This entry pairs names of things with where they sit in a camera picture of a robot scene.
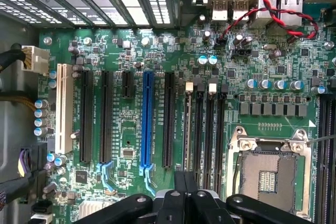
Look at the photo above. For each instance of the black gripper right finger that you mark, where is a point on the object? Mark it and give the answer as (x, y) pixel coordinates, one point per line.
(202, 208)

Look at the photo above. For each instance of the green Dell motherboard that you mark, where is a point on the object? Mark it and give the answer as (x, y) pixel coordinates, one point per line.
(262, 61)

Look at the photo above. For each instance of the silver USB port block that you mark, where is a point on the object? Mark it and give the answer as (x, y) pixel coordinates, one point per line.
(240, 10)
(219, 10)

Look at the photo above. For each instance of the silver CPU socket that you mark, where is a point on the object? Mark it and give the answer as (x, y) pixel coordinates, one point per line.
(270, 163)

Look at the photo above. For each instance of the short black expansion slot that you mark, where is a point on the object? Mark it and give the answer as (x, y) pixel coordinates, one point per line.
(127, 85)

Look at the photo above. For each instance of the thin metal locking lever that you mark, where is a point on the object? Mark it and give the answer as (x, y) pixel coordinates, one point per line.
(323, 140)

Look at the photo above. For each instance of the open black silver PC case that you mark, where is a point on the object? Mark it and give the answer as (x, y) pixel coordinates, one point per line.
(15, 129)

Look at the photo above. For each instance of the silver finned heat sink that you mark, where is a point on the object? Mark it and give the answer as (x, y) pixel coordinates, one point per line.
(92, 208)

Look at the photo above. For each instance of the long black expansion slot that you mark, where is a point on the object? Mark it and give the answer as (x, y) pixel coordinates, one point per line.
(168, 119)
(86, 116)
(106, 116)

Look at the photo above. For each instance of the long blue expansion slot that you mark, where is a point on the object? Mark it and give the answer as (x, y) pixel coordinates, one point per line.
(147, 119)

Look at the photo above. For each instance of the white PCI expansion slot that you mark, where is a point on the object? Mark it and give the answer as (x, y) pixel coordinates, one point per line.
(64, 108)

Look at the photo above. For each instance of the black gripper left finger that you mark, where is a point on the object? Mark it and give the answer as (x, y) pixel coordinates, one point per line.
(176, 208)

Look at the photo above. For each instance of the silver network port block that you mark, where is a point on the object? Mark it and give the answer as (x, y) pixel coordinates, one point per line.
(291, 9)
(266, 11)

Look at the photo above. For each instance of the white power connector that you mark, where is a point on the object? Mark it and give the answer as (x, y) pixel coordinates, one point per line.
(36, 60)

